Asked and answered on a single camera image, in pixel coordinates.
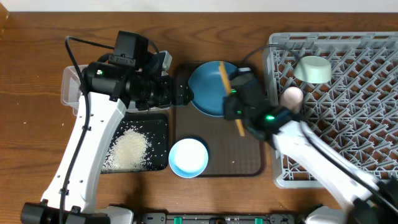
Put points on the pink cup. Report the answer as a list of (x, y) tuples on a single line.
[(292, 99)]

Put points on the light green bowl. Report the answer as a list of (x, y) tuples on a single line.
[(313, 69)]

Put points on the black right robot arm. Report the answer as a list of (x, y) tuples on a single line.
[(363, 198)]

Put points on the dark blue plate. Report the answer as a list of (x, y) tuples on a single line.
[(208, 89)]

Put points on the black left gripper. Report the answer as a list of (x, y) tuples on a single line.
[(163, 100)]

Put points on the black plastic tray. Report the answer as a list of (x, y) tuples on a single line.
[(157, 124)]

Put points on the pile of white rice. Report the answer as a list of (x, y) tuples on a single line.
[(131, 149)]

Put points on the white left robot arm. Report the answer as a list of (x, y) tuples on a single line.
[(127, 74)]

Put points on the brown serving tray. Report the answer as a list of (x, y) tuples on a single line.
[(230, 155)]

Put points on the grey dishwasher rack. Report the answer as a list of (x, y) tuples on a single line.
[(356, 111)]

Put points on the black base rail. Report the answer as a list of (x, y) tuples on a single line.
[(162, 218)]

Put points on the light blue bowl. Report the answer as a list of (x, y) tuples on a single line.
[(188, 158)]

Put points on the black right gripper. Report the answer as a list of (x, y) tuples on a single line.
[(232, 112)]

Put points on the clear plastic bin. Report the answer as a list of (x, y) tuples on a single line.
[(71, 92)]

